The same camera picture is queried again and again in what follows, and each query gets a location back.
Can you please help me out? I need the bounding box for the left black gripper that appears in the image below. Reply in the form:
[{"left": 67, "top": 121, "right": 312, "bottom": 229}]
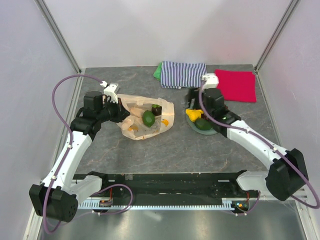
[{"left": 97, "top": 96, "right": 130, "bottom": 123}]

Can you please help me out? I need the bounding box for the beige plastic bag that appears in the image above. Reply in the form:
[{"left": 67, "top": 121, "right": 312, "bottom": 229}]
[{"left": 117, "top": 94, "right": 175, "bottom": 140}]

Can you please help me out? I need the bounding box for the dark green avocado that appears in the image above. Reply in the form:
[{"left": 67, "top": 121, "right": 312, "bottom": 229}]
[{"left": 194, "top": 118, "right": 212, "bottom": 131}]

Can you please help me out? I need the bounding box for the green lime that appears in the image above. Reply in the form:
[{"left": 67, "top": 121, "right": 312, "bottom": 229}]
[{"left": 142, "top": 110, "right": 156, "bottom": 128}]

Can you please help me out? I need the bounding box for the dark mangosteen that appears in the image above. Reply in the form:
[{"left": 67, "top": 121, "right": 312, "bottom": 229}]
[{"left": 151, "top": 104, "right": 162, "bottom": 117}]

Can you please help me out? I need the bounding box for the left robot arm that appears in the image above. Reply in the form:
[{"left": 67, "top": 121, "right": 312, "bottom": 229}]
[{"left": 29, "top": 90, "right": 130, "bottom": 223}]

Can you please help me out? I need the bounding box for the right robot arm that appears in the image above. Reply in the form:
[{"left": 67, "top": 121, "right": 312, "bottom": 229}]
[{"left": 185, "top": 88, "right": 309, "bottom": 201}]

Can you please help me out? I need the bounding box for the yellow pear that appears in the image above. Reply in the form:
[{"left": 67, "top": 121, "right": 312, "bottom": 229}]
[{"left": 185, "top": 108, "right": 204, "bottom": 123}]

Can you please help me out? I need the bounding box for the green plate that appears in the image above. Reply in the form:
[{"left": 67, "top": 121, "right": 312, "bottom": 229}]
[{"left": 185, "top": 108, "right": 217, "bottom": 136}]

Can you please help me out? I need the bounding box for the blue striped cloth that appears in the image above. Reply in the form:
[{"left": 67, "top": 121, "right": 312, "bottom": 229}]
[{"left": 160, "top": 60, "right": 208, "bottom": 90}]

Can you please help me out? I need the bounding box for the red cloth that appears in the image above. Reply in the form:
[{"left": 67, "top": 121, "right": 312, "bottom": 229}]
[{"left": 214, "top": 69, "right": 257, "bottom": 103}]

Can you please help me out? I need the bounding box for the green cloth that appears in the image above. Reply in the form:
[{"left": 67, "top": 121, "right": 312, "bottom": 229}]
[{"left": 153, "top": 61, "right": 201, "bottom": 91}]

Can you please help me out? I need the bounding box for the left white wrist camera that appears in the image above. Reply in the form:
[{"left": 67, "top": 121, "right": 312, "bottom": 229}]
[{"left": 100, "top": 81, "right": 120, "bottom": 104}]

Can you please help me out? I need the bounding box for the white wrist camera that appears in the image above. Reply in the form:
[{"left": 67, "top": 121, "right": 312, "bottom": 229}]
[
  {"left": 100, "top": 81, "right": 120, "bottom": 104},
  {"left": 201, "top": 73, "right": 219, "bottom": 89}
]

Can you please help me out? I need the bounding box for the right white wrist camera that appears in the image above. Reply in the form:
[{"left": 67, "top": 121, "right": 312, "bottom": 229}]
[{"left": 201, "top": 73, "right": 219, "bottom": 89}]

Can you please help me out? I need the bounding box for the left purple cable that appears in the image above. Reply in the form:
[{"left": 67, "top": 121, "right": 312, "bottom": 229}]
[{"left": 42, "top": 74, "right": 106, "bottom": 235}]

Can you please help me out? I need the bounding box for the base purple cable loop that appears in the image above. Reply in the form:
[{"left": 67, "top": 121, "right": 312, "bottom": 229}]
[{"left": 91, "top": 183, "right": 135, "bottom": 216}]

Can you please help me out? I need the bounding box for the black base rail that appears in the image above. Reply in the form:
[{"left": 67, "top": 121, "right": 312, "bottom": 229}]
[{"left": 89, "top": 171, "right": 258, "bottom": 205}]

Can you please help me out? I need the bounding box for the white cable duct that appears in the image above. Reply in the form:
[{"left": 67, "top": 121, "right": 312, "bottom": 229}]
[{"left": 78, "top": 198, "right": 244, "bottom": 211}]

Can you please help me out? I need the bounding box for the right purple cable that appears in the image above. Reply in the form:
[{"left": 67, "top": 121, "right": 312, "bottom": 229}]
[{"left": 198, "top": 84, "right": 320, "bottom": 218}]

